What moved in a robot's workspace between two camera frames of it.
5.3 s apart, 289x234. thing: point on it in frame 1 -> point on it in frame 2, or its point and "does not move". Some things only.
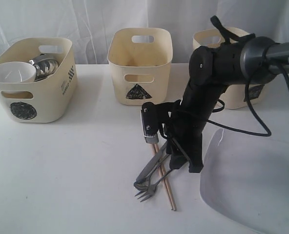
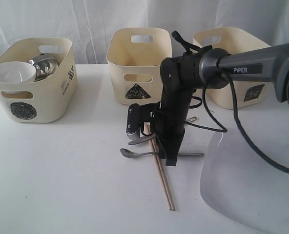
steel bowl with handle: x=45 y=66 does not move
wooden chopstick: x=161 y=175 does not move
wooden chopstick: x=166 y=179 does not move
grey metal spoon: x=143 y=185 -> x=128 y=153
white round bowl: x=12 y=72 does not move
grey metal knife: x=151 y=163 -> x=153 y=135
